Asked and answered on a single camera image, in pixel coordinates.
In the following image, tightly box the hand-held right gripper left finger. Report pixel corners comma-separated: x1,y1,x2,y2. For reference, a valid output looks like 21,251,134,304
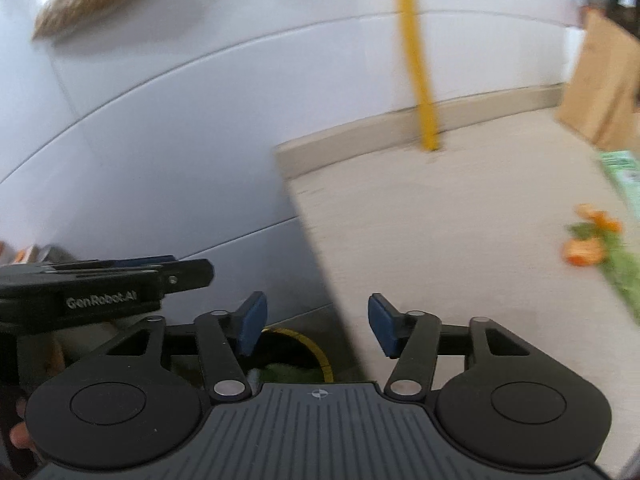
102,291,268,403

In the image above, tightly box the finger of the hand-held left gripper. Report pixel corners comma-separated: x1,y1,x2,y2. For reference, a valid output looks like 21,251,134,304
157,258,215,297
50,255,179,277

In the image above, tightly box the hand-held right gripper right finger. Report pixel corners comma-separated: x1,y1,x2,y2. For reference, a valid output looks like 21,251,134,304
367,294,533,403

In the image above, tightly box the trash bin with yellow rim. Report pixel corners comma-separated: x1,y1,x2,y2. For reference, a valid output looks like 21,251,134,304
249,327,335,392

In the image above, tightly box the green plastic packet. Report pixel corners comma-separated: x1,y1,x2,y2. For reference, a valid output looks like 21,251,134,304
597,149,640,212

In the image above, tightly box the person's left hand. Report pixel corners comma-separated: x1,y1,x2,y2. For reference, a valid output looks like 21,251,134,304
9,396,35,452

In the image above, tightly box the orange peel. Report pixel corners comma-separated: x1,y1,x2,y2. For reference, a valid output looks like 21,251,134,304
574,203,624,234
562,237,606,266

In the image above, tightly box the yellow pipe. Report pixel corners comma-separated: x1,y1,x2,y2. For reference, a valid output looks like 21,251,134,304
392,0,441,154

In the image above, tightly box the wooden knife block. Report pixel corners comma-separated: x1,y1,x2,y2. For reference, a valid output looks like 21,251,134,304
554,9,640,152

